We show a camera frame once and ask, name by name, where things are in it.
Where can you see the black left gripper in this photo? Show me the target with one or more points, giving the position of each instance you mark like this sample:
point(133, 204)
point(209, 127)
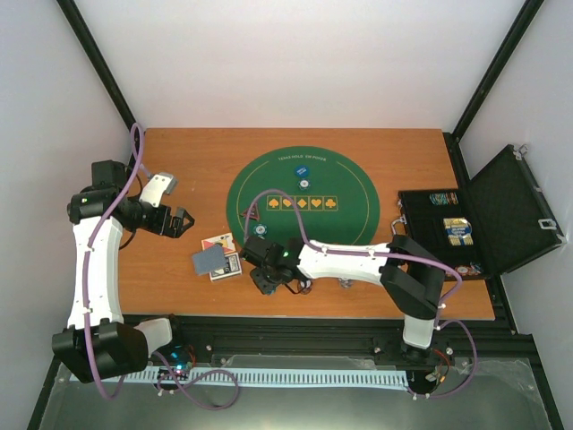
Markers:
point(175, 230)

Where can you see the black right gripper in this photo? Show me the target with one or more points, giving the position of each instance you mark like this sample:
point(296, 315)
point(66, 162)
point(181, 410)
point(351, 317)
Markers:
point(264, 286)

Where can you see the purple white chip stack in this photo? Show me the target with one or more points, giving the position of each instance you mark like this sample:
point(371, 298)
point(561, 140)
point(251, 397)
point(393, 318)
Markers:
point(345, 283)

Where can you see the green chip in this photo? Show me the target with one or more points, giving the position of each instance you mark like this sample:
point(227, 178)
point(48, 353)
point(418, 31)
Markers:
point(260, 230)

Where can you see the blue small blind button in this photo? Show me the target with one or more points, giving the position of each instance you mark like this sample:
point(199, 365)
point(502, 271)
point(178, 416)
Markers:
point(302, 171)

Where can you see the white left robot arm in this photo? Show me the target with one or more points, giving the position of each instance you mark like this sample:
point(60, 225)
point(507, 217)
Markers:
point(97, 344)

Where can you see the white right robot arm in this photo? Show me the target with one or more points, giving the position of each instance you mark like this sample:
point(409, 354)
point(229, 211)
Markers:
point(412, 277)

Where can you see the blue backed card deck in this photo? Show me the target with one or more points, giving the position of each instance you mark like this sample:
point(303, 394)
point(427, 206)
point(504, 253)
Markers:
point(209, 260)

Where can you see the yellow ace card box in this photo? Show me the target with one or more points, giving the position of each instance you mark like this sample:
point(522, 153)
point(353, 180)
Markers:
point(226, 241)

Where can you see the blue club special card box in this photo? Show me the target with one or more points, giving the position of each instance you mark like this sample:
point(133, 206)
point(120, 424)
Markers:
point(232, 267)

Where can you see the triangular all in button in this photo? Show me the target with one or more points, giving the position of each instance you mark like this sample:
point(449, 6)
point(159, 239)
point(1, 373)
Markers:
point(252, 213)

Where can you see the green round poker mat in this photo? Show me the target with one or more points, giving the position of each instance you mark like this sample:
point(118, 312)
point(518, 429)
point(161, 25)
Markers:
point(341, 206)

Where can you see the red chips in case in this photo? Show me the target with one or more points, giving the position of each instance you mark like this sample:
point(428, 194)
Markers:
point(468, 271)

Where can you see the gold blue card pack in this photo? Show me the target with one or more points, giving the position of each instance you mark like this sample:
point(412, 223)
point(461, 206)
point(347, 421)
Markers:
point(458, 231)

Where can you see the multicolour chips in case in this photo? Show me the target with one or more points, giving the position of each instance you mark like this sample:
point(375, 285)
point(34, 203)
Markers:
point(442, 199)

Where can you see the black chip carrying case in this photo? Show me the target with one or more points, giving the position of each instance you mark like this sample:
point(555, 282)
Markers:
point(512, 222)

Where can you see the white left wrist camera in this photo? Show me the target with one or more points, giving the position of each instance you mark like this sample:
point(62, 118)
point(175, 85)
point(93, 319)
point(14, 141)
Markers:
point(160, 184)

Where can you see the light blue cable duct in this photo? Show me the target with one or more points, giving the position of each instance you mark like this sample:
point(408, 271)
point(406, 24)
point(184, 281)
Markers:
point(296, 378)

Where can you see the black frame post left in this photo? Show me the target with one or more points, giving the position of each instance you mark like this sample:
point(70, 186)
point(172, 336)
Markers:
point(90, 47)

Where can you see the black frame post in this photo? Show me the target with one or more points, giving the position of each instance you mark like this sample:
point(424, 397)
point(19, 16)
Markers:
point(90, 47)
point(507, 47)

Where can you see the black frame post right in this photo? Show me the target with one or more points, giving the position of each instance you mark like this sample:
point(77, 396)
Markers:
point(507, 47)

